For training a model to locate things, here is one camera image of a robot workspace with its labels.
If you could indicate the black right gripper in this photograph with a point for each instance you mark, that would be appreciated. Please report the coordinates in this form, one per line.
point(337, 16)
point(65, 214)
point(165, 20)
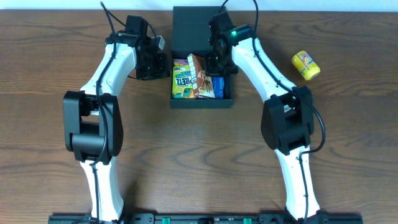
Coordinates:
point(219, 70)

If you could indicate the green pretzel snack box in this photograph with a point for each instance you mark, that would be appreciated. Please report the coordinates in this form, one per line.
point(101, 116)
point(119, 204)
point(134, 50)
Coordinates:
point(182, 87)

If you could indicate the black mounting rail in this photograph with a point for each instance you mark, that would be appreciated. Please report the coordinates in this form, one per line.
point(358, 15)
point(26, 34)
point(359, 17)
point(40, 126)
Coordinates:
point(263, 218)

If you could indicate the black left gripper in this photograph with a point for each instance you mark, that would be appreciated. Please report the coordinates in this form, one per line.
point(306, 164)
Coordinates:
point(156, 71)

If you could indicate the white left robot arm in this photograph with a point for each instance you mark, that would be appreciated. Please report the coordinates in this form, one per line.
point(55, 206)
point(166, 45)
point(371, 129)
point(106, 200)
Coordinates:
point(91, 116)

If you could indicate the brown chocolate sticks box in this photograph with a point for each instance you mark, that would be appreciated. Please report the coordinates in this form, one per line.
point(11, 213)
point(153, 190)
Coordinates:
point(202, 84)

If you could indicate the blue cookie roll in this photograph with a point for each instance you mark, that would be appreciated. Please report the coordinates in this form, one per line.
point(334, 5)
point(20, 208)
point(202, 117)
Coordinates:
point(218, 85)

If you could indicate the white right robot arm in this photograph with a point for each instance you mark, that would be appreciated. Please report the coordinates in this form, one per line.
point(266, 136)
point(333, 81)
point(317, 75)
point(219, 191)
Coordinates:
point(288, 112)

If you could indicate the black box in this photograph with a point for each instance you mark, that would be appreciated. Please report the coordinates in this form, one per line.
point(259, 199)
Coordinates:
point(190, 35)

